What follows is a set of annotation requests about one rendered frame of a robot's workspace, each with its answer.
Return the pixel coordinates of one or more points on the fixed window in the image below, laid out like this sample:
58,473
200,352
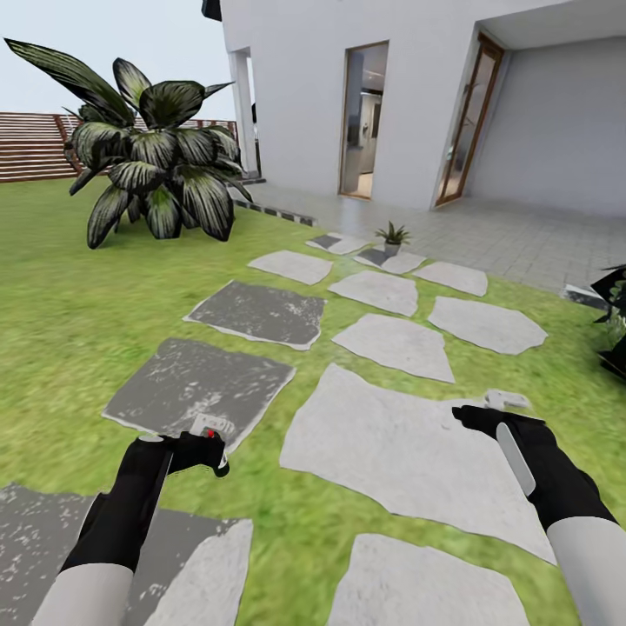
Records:
363,104

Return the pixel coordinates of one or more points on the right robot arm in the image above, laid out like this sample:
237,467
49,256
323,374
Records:
588,542

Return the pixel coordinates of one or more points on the pot plant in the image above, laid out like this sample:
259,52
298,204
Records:
392,240

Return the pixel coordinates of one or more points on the door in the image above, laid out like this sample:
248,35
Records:
482,75

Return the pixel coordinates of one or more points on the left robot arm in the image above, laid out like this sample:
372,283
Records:
93,585

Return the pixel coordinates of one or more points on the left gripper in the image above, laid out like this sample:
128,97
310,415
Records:
206,450

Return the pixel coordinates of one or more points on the insectifuge atomizer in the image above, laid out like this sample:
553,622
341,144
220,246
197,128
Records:
220,472

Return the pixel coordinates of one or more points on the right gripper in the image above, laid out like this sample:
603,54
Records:
475,418

